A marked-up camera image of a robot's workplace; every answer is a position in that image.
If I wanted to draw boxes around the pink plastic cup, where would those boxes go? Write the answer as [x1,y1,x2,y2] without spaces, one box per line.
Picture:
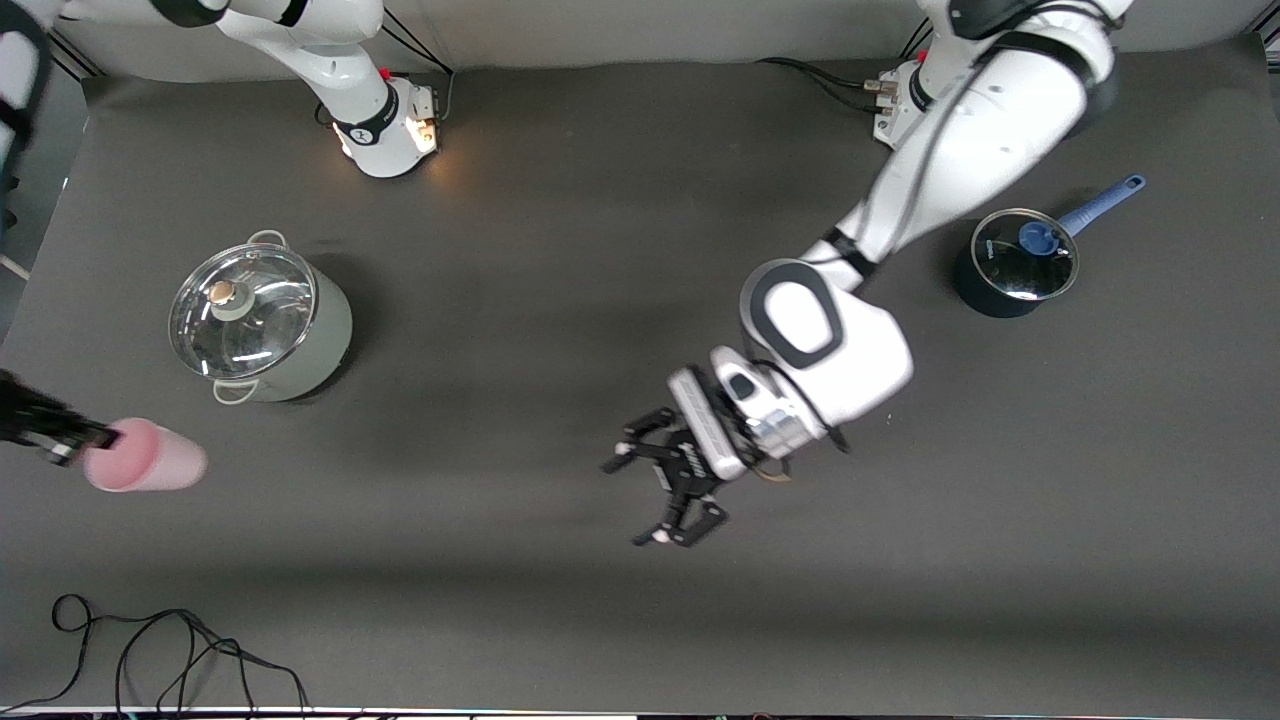
[81,416,210,494]

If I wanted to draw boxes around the glass pot lid grey knob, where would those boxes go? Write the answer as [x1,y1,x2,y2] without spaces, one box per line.
[168,242,318,382]

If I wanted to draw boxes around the grey-green cooking pot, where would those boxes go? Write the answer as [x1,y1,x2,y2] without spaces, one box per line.
[167,229,354,406]

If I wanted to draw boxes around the dark blue saucepan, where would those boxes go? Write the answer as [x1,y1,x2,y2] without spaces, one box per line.
[952,174,1148,320]

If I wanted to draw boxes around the glass saucepan lid blue knob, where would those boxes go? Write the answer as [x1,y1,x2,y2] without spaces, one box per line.
[970,207,1082,303]

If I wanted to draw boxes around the thin black looped cable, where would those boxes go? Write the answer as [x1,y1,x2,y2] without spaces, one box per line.
[0,593,312,714]

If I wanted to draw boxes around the black left arm base cable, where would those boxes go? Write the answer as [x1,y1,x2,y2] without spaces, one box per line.
[754,55,897,114]

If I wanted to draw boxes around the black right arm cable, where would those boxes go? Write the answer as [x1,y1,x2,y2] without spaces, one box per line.
[368,8,457,127]

